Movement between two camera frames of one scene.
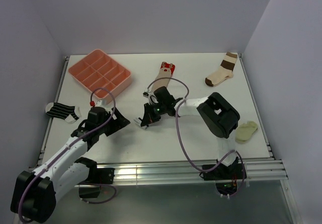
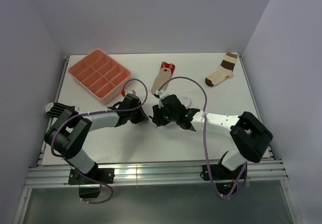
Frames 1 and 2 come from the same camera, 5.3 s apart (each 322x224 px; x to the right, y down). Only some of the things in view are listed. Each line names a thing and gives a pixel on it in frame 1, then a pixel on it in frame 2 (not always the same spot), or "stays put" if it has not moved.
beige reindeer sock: (166, 70) stays put
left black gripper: (119, 122) -> (141, 118)
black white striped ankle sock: (69, 113) stays put
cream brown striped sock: (226, 72) stays put
